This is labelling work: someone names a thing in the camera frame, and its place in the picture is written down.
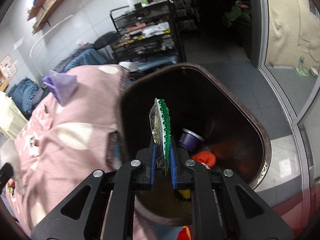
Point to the orange foam net in bin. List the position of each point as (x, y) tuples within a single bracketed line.
[(208, 159)]

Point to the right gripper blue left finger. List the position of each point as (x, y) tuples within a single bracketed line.
[(153, 163)]

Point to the massage bed with blue cover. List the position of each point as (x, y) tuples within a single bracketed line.
[(84, 55)]

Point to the green potted plant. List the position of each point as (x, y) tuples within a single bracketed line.
[(240, 13)]

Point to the cream cloth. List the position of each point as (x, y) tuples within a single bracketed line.
[(11, 119)]

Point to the black chair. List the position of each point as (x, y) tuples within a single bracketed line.
[(107, 40)]

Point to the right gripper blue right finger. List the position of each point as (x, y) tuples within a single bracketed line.
[(173, 166)]

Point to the pink cow-print bed cover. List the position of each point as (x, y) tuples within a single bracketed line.
[(61, 145)]

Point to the pile of blue towels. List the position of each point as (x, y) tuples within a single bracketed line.
[(26, 95)]

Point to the green clear candy wrapper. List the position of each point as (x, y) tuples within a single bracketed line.
[(161, 132)]

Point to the plastic bottle outside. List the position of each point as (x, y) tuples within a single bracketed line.
[(301, 68)]

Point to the purple plastic package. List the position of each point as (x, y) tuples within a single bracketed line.
[(61, 85)]

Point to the purple cup in bin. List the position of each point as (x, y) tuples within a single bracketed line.
[(189, 140)]

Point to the brown trash bin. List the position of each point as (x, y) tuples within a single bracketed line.
[(204, 116)]

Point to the black wire shelf cart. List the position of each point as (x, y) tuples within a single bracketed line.
[(148, 31)]

